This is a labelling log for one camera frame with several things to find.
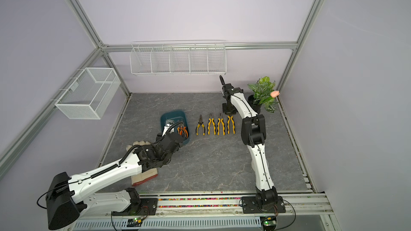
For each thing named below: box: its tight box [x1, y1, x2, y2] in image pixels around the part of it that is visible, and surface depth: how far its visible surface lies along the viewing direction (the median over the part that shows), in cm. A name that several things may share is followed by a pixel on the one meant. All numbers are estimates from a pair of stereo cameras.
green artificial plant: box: [247, 75, 279, 114], surface depth 88 cm
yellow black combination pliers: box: [216, 113, 226, 136], surface depth 104 cm
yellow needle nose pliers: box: [195, 114, 206, 136], surface depth 104 cm
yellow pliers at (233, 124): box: [226, 115, 237, 135], surface depth 103 cm
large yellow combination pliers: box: [207, 112, 217, 136], surface depth 104 cm
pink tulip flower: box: [270, 90, 280, 98], surface depth 83 cm
